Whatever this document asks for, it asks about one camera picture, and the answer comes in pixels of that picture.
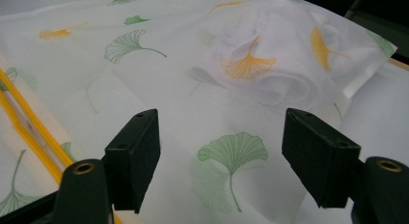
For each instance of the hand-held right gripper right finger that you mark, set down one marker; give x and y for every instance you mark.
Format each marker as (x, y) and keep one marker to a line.
(318, 159)

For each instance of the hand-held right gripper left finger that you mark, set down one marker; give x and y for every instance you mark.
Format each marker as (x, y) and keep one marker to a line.
(135, 159)

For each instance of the white ginkgo leaf print cloth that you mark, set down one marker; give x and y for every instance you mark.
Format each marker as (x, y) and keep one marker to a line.
(180, 82)

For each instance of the yellow strip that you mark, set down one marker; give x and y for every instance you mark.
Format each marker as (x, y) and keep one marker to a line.
(30, 134)

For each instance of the dark green frame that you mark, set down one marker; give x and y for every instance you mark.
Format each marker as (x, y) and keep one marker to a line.
(379, 27)

